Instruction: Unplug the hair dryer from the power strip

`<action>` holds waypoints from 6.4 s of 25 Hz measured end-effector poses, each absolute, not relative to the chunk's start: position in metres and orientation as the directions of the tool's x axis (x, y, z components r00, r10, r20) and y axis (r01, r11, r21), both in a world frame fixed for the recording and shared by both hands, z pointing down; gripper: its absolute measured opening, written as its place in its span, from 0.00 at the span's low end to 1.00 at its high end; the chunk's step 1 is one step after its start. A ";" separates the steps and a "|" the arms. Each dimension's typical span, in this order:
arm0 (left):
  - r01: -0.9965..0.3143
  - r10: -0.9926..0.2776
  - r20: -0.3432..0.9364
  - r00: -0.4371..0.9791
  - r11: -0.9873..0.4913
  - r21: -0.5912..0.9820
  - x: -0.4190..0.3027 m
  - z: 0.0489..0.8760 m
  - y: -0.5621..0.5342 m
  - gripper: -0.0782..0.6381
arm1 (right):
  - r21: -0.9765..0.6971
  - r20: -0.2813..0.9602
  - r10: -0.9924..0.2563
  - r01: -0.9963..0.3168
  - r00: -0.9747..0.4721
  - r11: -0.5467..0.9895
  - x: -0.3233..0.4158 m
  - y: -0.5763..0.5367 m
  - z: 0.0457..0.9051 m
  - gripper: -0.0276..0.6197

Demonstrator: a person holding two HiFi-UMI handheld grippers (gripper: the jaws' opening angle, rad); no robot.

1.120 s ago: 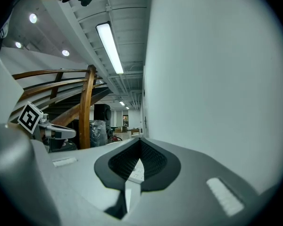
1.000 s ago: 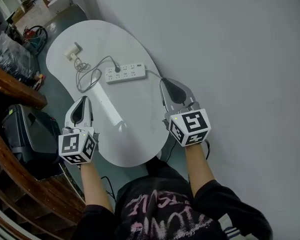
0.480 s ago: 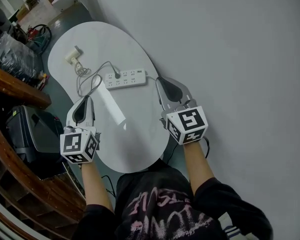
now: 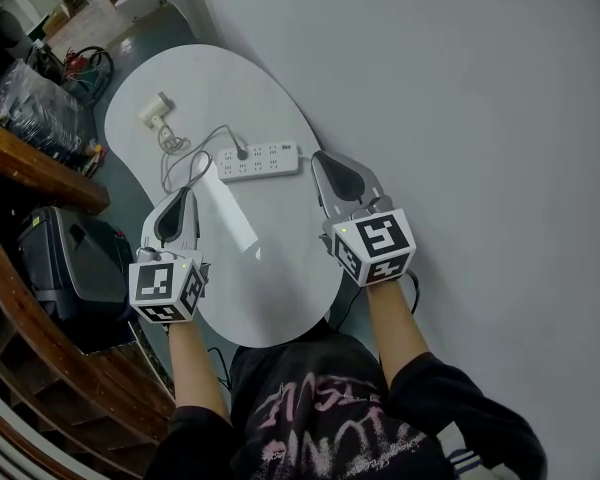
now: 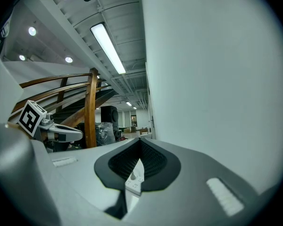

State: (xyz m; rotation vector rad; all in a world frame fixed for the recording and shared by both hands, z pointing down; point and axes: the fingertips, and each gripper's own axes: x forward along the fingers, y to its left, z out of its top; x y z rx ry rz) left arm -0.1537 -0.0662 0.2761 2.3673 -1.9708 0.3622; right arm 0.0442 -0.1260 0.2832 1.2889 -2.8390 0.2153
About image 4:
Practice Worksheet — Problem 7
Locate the grey plug and cord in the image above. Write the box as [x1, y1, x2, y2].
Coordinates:
[157, 123, 241, 194]

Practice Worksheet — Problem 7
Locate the black floor cable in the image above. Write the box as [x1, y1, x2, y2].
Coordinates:
[329, 287, 364, 332]

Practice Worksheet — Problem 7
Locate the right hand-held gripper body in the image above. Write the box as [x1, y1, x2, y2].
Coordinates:
[320, 195, 416, 288]

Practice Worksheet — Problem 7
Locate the person's right forearm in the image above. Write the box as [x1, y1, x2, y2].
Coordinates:
[367, 280, 431, 392]

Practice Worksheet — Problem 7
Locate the small cardboard box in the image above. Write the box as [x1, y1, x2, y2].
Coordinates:
[42, 7, 71, 39]

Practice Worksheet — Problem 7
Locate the white power strip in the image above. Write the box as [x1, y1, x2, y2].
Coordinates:
[216, 141, 302, 183]

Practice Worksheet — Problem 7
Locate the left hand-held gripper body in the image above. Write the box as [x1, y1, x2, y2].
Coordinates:
[128, 237, 212, 325]

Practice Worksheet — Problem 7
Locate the beige hair dryer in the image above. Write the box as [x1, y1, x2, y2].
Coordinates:
[138, 91, 176, 144]

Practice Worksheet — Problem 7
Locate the black cable coil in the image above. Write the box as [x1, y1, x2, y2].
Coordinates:
[62, 45, 116, 107]

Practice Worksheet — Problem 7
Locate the black round-door machine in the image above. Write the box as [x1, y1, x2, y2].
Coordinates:
[0, 7, 34, 69]

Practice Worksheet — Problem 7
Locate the black printer with grey lid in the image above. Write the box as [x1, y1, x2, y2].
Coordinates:
[17, 206, 136, 325]

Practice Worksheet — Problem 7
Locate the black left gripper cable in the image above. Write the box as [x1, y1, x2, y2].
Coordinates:
[207, 346, 234, 392]

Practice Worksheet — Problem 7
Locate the small red yellow object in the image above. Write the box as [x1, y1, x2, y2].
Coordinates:
[82, 140, 109, 174]

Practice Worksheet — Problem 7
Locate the person's black printed shirt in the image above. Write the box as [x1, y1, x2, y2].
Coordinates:
[144, 331, 549, 480]

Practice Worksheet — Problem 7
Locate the plastic-wrapped dark stack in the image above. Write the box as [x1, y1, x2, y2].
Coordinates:
[0, 60, 94, 165]

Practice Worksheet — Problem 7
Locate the person's left forearm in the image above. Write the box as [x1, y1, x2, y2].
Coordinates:
[167, 317, 231, 424]

